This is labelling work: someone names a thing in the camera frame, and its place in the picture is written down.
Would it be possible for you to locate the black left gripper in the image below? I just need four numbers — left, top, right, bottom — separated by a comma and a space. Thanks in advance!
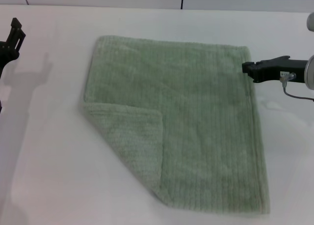
0, 17, 26, 81

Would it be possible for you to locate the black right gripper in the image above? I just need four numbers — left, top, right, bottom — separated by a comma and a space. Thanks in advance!
241, 55, 309, 84

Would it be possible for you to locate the light green ribbed towel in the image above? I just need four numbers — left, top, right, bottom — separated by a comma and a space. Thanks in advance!
78, 35, 271, 208

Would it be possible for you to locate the grey right gripper cable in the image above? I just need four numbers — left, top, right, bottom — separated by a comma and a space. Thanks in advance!
279, 72, 314, 100

